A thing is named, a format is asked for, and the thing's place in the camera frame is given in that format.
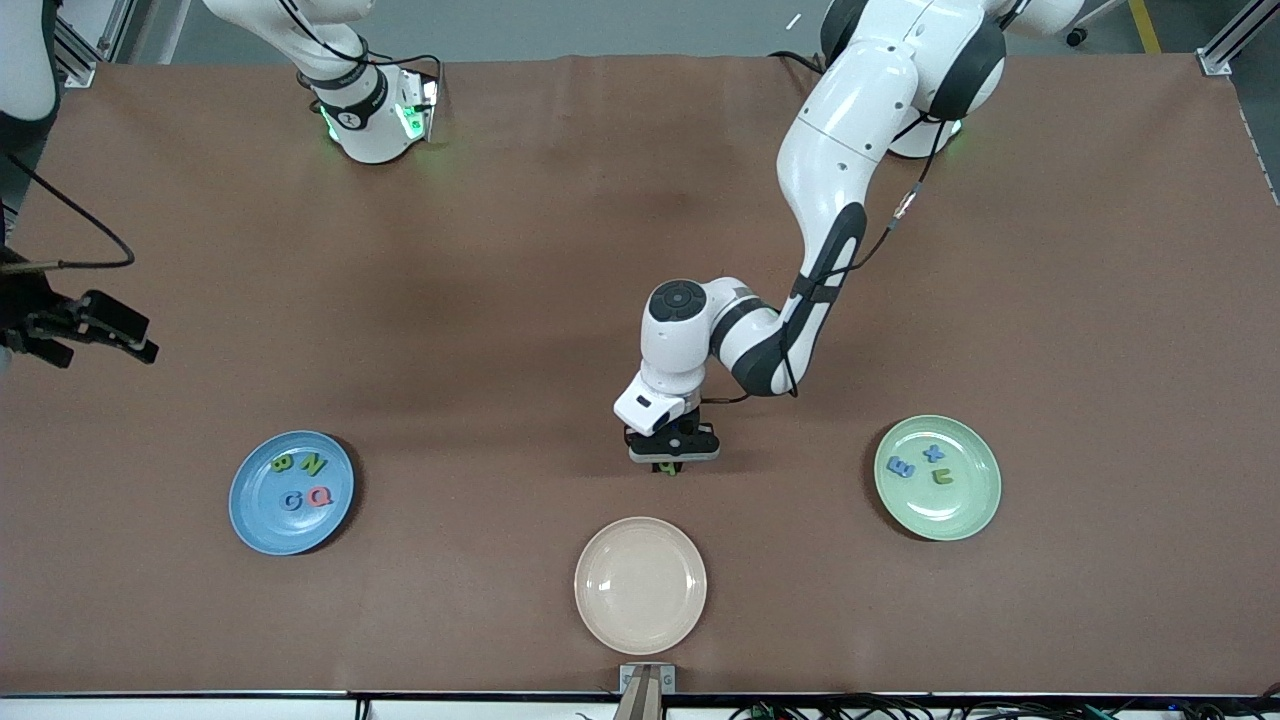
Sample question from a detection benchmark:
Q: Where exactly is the beige plate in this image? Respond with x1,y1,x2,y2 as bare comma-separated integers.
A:
574,516,708,657

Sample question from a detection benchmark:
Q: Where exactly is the blue plate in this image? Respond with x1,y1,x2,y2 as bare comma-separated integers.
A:
228,430,356,557

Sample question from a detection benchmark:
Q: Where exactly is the green plate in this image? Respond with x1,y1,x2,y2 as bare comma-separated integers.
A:
873,414,1002,542

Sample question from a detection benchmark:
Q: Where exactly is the brown table cover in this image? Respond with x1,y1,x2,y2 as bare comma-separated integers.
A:
0,50,1280,698

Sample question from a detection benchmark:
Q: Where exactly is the black chair caster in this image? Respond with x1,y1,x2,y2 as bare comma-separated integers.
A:
1065,0,1131,49

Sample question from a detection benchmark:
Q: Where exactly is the yellow floor tape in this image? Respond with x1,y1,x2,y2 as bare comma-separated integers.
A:
1128,0,1161,56

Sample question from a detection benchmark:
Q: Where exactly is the grey metal bracket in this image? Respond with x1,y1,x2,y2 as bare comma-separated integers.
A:
619,663,677,695

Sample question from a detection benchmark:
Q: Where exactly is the aluminium frame profile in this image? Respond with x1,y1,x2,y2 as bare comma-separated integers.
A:
1198,0,1280,79
50,0,141,89

